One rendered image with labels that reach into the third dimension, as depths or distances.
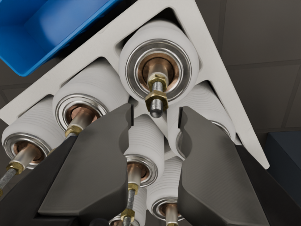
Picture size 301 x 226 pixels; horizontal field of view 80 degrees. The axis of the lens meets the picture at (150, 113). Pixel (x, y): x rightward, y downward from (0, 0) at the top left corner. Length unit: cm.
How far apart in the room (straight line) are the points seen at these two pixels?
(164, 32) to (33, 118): 23
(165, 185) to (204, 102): 17
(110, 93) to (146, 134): 10
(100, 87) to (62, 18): 28
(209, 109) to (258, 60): 29
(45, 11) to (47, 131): 30
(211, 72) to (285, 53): 28
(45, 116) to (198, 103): 24
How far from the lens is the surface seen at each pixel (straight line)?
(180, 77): 21
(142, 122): 33
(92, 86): 24
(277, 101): 60
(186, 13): 28
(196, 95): 29
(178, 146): 26
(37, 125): 32
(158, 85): 17
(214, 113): 25
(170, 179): 37
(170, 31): 21
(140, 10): 27
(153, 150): 29
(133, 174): 29
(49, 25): 52
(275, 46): 53
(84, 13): 48
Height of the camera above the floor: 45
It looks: 59 degrees down
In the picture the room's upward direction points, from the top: 174 degrees counter-clockwise
